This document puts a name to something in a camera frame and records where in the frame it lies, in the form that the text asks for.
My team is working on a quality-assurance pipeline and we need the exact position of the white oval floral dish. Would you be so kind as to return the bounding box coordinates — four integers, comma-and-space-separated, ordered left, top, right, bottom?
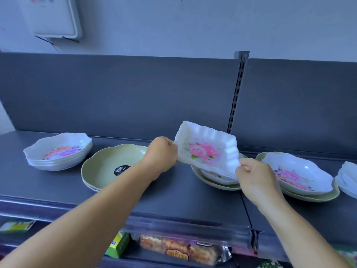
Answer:
262, 152, 335, 196

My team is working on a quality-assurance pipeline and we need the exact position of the grey shelf back panel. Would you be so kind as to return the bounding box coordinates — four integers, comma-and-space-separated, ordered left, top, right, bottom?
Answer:
0, 52, 241, 143
231, 58, 357, 161

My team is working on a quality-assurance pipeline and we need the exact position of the white scalloped floral bowl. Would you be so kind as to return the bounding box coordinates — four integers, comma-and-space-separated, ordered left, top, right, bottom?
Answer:
26, 145, 93, 166
23, 133, 93, 161
29, 149, 92, 172

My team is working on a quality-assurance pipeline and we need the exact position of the person's left hand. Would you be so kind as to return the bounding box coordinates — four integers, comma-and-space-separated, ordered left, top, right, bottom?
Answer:
140, 136, 179, 180

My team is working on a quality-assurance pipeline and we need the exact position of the slotted grey shelf upright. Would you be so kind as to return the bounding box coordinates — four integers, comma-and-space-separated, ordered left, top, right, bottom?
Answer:
226, 51, 250, 134

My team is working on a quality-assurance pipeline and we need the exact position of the plain green plate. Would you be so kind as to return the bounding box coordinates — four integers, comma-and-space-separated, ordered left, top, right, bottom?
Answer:
82, 180, 101, 192
191, 153, 248, 191
255, 152, 340, 203

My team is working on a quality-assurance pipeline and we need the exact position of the white wall box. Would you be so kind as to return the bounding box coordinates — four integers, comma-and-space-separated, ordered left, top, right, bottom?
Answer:
17, 0, 83, 40

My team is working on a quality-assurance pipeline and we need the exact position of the clear packet of pastries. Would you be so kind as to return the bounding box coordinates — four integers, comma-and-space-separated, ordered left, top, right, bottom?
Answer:
133, 234, 232, 267

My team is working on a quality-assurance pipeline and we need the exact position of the clear plastic price rail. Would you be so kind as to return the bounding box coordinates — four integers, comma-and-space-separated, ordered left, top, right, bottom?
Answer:
255, 230, 357, 261
0, 196, 255, 250

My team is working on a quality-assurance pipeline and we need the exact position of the grey metal shelf board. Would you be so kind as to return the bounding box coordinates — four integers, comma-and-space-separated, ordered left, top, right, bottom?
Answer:
0, 130, 253, 229
240, 153, 357, 246

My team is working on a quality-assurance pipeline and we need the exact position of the green snack packet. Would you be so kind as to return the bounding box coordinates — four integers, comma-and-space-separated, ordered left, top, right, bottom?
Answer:
333, 245, 357, 268

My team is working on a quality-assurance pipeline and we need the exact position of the green carton box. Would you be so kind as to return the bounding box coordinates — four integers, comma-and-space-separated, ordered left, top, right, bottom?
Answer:
105, 231, 131, 259

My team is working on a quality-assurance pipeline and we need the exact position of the person's right hand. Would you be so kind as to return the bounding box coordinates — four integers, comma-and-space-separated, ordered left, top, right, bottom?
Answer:
235, 158, 284, 210

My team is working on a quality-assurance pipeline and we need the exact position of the person's right forearm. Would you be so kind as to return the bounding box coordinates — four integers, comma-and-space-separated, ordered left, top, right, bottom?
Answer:
253, 192, 352, 268

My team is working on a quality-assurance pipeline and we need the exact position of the green plate with black sticker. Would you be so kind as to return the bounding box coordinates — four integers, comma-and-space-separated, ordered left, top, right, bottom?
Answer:
81, 144, 148, 191

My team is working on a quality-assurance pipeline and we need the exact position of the green and yellow packet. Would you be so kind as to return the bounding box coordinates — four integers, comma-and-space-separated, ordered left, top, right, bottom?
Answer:
0, 220, 37, 234

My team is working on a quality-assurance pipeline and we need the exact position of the white rectangular floral dish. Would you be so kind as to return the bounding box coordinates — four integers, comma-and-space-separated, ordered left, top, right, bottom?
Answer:
200, 169, 240, 186
173, 121, 241, 180

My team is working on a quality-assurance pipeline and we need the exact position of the plain white dish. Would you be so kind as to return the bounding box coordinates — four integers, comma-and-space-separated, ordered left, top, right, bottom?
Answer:
337, 161, 357, 193
335, 176, 357, 200

